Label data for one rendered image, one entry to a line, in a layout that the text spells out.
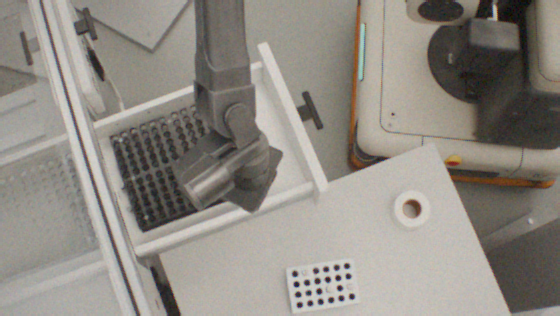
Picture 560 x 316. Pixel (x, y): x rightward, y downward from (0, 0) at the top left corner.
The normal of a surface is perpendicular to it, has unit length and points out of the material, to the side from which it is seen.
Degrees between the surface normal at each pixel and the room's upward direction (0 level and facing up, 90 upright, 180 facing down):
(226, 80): 46
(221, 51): 37
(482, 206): 0
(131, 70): 0
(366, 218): 0
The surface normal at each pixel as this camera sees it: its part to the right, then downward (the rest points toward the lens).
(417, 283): 0.02, -0.28
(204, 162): 0.48, 0.37
